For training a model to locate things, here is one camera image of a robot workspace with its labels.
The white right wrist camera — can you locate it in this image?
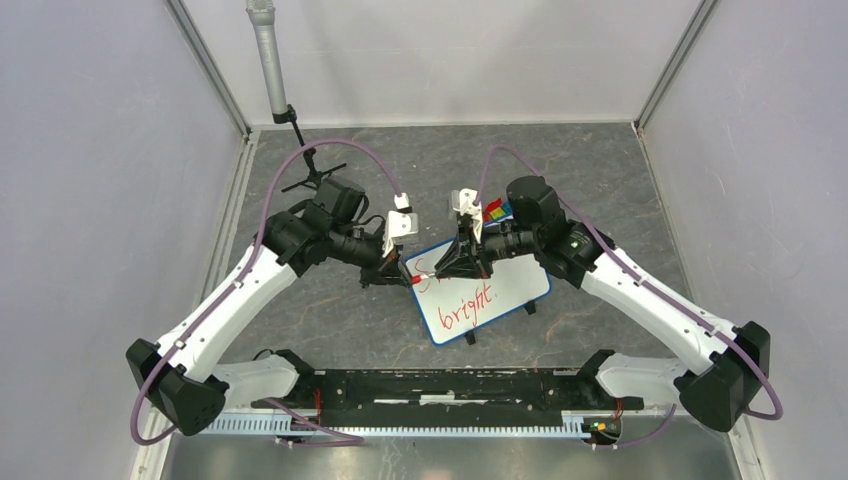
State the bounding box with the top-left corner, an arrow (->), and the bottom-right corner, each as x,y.
450,188 -> 484,243

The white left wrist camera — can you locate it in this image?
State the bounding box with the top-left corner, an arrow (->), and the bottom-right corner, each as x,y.
382,193 -> 419,258

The blue framed whiteboard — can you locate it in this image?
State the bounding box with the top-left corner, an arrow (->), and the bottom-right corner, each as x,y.
405,239 -> 551,346

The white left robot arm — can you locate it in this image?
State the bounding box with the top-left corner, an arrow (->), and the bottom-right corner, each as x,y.
126,178 -> 418,436

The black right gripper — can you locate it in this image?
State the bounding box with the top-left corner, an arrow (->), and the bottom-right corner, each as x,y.
435,218 -> 540,280

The slotted aluminium cable duct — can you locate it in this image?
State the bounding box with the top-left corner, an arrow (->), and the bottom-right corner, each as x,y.
202,409 -> 623,440

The purple cable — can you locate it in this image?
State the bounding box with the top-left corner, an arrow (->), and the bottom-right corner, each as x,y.
129,139 -> 409,448
474,145 -> 784,452

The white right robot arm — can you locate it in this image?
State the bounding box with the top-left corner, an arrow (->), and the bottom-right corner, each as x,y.
435,175 -> 773,432

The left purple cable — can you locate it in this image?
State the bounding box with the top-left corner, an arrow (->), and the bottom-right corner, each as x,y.
129,139 -> 409,448

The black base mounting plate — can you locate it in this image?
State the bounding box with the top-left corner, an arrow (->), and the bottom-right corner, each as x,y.
280,368 -> 645,428

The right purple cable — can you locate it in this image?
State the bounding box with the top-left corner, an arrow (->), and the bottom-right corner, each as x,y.
474,145 -> 784,452

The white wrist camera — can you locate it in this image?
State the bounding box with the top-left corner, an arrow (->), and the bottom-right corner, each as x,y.
450,188 -> 484,243
382,193 -> 419,258

